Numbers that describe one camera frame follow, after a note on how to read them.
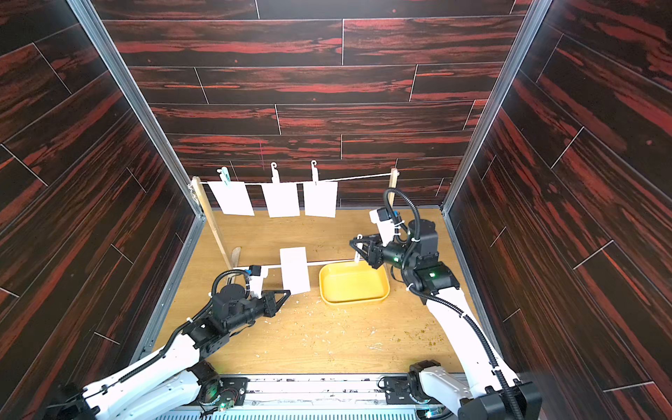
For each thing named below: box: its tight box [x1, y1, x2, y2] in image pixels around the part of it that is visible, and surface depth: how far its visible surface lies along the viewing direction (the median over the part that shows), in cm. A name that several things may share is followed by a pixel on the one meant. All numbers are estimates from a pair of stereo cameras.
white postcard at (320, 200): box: [303, 181, 339, 218], surface depth 74 cm
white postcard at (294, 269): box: [280, 246, 311, 295], surface depth 83 cm
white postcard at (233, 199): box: [207, 181, 255, 217], surface depth 72 cm
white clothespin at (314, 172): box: [310, 160, 320, 187], surface depth 67 cm
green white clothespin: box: [216, 166, 231, 186], surface depth 65 cm
